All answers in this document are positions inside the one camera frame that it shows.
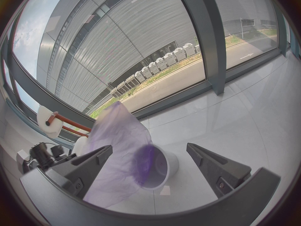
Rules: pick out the white trash bin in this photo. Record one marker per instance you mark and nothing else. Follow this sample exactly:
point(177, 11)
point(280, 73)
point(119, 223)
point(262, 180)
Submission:
point(173, 161)

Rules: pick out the purple plastic bag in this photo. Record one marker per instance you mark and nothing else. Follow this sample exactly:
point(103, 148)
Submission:
point(122, 135)

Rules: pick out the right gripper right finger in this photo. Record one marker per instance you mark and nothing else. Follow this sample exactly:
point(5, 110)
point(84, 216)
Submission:
point(218, 168)

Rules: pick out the white cushioned wooden chair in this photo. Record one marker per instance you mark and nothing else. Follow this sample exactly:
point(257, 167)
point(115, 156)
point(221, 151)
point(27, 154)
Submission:
point(44, 116)

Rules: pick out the window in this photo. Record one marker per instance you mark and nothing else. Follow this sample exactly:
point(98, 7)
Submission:
point(202, 20)

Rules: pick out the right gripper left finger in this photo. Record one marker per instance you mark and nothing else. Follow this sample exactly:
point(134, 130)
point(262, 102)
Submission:
point(89, 167)

